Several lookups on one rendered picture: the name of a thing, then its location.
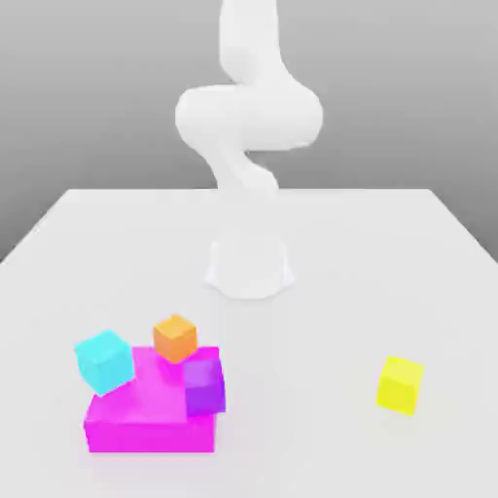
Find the small orange cube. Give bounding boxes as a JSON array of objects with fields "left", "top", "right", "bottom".
[{"left": 152, "top": 313, "right": 198, "bottom": 366}]

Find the small purple cube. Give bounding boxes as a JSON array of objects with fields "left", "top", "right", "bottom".
[{"left": 182, "top": 356, "right": 228, "bottom": 418}]

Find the small cyan cube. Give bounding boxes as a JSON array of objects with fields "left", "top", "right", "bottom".
[{"left": 73, "top": 328, "right": 136, "bottom": 398}]

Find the small yellow cube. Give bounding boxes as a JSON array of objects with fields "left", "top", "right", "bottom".
[{"left": 374, "top": 354, "right": 426, "bottom": 417}]

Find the large magenta box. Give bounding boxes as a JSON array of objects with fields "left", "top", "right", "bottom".
[{"left": 83, "top": 344, "right": 222, "bottom": 455}]

